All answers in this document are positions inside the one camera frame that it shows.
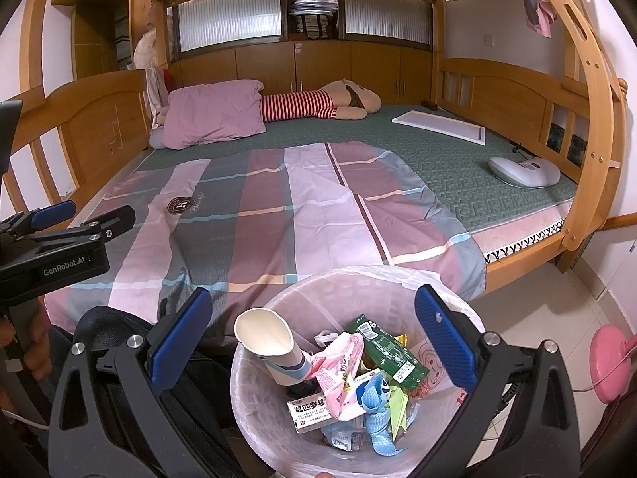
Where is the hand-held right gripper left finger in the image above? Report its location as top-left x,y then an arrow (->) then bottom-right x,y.
47,287 -> 215,478

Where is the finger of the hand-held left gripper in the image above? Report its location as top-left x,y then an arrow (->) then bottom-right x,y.
0,205 -> 136,260
0,200 -> 76,236

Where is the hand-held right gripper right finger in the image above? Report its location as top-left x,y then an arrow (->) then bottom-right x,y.
414,285 -> 580,478

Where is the green snack packet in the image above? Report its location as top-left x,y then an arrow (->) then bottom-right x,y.
346,313 -> 431,389

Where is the light green wrapper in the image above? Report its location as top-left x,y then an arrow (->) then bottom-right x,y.
385,381 -> 421,434

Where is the white paper cup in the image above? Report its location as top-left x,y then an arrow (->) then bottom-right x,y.
234,308 -> 317,386

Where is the blue wrapper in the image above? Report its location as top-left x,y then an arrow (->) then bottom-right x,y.
359,373 -> 409,457

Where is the pink wrapper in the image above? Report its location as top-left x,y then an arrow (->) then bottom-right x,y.
311,333 -> 366,421

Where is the white lined waste bin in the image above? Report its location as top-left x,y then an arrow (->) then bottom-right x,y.
230,266 -> 486,478

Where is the small white packet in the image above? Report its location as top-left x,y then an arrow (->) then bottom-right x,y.
323,428 -> 369,451

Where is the white medicine box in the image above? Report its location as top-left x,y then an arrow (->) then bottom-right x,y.
286,394 -> 344,434

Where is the person's left hand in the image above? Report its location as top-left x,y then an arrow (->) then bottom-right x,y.
20,304 -> 55,383

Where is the white hanging cloth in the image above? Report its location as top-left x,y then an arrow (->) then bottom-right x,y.
144,67 -> 170,127

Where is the green bed mat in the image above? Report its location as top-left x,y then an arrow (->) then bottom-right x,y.
132,104 -> 580,237

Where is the pink pillow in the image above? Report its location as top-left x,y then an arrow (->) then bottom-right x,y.
163,80 -> 267,150

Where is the pink fan base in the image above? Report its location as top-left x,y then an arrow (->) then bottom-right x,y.
588,323 -> 637,402

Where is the plaid bed sheet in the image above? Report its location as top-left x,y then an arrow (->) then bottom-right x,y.
44,142 -> 487,332

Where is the white handheld appliance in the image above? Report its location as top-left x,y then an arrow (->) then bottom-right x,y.
488,156 -> 562,189

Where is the stack of folded bedding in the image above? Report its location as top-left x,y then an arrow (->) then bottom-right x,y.
115,10 -> 131,68

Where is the white flat board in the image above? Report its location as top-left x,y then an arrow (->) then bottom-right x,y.
392,108 -> 486,146

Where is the striped plush toy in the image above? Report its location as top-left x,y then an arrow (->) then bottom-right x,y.
261,78 -> 383,123

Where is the frosted glass window panel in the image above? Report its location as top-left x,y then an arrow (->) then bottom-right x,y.
343,0 -> 433,51
172,0 -> 282,53

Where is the stack of papers and books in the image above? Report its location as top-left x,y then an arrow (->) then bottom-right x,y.
289,0 -> 342,41

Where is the wooden bunk bed frame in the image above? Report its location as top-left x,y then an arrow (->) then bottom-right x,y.
0,0 -> 628,290

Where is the white cable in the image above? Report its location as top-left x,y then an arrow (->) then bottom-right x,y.
0,408 -> 51,431

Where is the wooden wall cabinet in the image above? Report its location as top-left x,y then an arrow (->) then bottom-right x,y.
169,42 -> 434,105

